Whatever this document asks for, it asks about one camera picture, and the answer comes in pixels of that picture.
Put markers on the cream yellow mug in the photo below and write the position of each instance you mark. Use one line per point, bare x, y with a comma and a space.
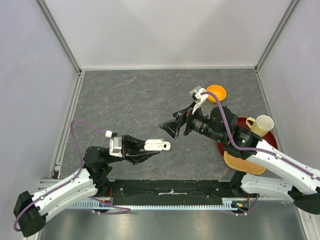
261, 125

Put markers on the light blue cable duct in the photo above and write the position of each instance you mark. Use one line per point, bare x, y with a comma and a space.
90, 204

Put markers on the aluminium frame right post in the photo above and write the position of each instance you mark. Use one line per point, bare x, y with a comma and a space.
276, 34

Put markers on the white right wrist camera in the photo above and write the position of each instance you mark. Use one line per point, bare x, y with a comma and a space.
198, 97

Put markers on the orange plastic bowl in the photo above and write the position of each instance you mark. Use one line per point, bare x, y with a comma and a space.
218, 90

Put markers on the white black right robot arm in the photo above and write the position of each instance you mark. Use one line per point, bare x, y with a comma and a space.
296, 182

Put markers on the woven bamboo tray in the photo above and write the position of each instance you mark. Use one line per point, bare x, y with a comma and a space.
242, 165

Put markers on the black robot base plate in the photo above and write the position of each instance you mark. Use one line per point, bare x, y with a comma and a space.
135, 191

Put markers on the aluminium frame left post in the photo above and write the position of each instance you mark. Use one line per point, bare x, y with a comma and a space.
42, 5

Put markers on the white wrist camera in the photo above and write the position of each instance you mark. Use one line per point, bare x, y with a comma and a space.
198, 97
116, 147

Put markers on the white oval case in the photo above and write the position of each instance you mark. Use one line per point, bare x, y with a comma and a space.
155, 145

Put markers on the aluminium frame post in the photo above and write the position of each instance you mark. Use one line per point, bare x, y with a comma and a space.
276, 34
42, 5

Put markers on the red round plate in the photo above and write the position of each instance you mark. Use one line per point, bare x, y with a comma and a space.
242, 122

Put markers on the white earbud charging case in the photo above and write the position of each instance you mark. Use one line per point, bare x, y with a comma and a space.
166, 146

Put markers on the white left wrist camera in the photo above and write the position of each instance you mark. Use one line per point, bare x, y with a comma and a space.
116, 147

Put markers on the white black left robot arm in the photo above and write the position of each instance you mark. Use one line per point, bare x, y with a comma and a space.
33, 211

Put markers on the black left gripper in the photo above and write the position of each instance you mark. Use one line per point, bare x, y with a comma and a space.
131, 149

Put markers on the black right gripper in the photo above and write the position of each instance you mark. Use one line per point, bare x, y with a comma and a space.
172, 126

